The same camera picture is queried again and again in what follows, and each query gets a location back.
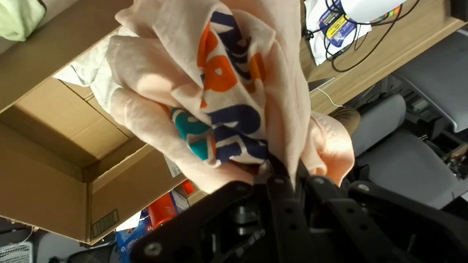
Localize black desk cables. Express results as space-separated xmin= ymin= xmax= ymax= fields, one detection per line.
xmin=303 ymin=0 xmax=422 ymax=76

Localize blue snack package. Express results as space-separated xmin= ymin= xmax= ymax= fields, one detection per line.
xmin=113 ymin=178 xmax=198 ymax=263

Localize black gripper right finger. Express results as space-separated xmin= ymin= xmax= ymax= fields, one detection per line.
xmin=297 ymin=162 xmax=468 ymax=263

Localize yellow-green cloth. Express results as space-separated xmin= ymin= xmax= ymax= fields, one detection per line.
xmin=0 ymin=0 xmax=49 ymax=44

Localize large grey padded chair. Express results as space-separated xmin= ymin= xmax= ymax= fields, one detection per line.
xmin=350 ymin=28 xmax=468 ymax=210

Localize brown cardboard box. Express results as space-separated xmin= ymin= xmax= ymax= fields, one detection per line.
xmin=0 ymin=74 xmax=188 ymax=245

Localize peach printed shirt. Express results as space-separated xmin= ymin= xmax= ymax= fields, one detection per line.
xmin=90 ymin=0 xmax=357 ymax=196

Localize white cloth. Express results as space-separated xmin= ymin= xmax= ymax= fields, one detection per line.
xmin=52 ymin=45 xmax=116 ymax=106

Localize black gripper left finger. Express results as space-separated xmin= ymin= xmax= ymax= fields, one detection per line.
xmin=130 ymin=155 xmax=315 ymax=263

